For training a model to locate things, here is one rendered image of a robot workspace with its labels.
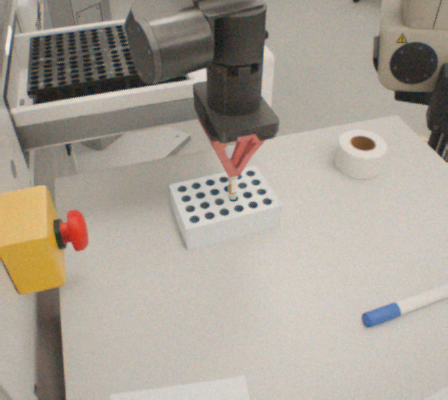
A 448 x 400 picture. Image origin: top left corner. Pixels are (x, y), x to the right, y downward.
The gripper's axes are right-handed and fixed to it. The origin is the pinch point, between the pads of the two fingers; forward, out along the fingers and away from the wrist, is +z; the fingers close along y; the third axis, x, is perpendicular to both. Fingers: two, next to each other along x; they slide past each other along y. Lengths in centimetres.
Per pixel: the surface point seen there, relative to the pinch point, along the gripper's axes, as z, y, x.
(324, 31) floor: 85, -205, 135
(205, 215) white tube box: 5.7, 1.2, -3.8
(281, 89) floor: 85, -146, 79
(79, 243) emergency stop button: -2.6, 8.8, -18.1
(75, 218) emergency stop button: -4.3, 7.2, -18.0
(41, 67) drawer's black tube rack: -4.8, -23.7, -20.2
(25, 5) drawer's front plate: -7.1, -43.4, -22.1
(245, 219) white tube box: 6.1, 3.0, 0.7
